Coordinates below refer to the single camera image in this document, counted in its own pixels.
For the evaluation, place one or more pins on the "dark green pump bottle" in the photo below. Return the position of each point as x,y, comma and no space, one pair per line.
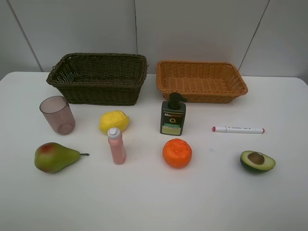
173,114

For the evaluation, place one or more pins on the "white marker pen pink caps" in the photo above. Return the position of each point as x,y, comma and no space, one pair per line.
238,130

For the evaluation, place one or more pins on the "halved avocado with pit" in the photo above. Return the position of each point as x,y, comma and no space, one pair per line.
256,161

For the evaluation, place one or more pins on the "yellow lemon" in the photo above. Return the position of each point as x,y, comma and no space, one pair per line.
113,119

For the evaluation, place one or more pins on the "orange tangerine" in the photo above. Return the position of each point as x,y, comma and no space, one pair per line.
177,153

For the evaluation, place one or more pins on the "pink bottle white cap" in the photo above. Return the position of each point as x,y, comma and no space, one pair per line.
115,141

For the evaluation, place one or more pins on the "orange wicker basket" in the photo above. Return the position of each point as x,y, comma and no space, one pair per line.
200,82

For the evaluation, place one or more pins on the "dark brown wicker basket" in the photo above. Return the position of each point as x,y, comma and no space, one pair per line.
99,78

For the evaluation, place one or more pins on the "translucent purple plastic cup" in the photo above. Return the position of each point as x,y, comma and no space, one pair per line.
58,114

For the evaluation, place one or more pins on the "green red pear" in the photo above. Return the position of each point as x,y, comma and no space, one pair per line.
52,157

